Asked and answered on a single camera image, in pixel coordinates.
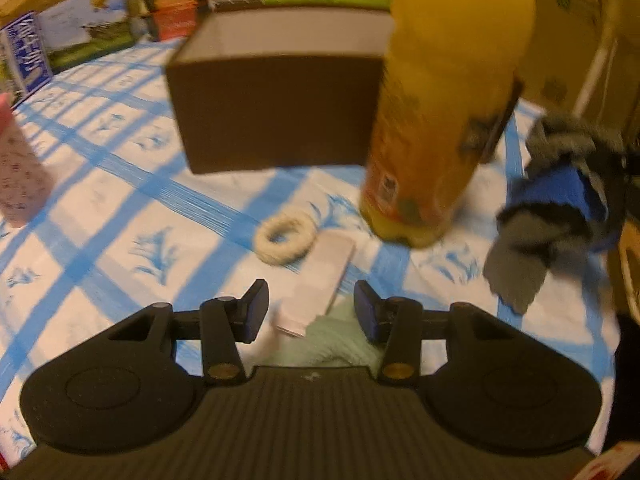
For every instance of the white pole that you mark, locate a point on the white pole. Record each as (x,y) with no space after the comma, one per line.
(595,75)

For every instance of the large printed cardboard box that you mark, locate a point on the large printed cardboard box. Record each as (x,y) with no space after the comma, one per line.
(565,25)

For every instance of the blue checked bed sheet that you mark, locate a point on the blue checked bed sheet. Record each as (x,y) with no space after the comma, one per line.
(100,185)

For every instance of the red white packet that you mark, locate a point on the red white packet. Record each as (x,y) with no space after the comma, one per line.
(615,462)

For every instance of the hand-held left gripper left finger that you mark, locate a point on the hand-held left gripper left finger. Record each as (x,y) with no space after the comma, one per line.
(255,310)

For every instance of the pink floral box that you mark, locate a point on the pink floral box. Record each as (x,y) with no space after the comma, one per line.
(20,170)

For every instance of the grey blue sock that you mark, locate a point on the grey blue sock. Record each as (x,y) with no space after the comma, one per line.
(550,195)

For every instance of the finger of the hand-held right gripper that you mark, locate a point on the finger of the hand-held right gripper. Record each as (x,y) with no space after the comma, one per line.
(615,195)

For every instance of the yellow bottle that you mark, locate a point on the yellow bottle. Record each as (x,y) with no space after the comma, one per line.
(440,85)

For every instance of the brown storage box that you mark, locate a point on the brown storage box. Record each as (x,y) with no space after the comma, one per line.
(275,110)

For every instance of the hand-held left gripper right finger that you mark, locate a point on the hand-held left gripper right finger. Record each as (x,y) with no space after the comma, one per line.
(365,317)

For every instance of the dark green box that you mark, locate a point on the dark green box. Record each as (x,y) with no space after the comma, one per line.
(137,10)

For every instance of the pink cloth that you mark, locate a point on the pink cloth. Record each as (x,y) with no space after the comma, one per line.
(320,275)

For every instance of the mint green cloth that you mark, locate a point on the mint green cloth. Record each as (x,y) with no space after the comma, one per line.
(340,345)

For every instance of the orange box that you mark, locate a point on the orange box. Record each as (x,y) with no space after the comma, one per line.
(175,7)

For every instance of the white box with landscape print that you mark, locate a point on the white box with landscape print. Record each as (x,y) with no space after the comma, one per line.
(80,25)

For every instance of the blue white printed box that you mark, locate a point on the blue white printed box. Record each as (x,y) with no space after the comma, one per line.
(25,55)

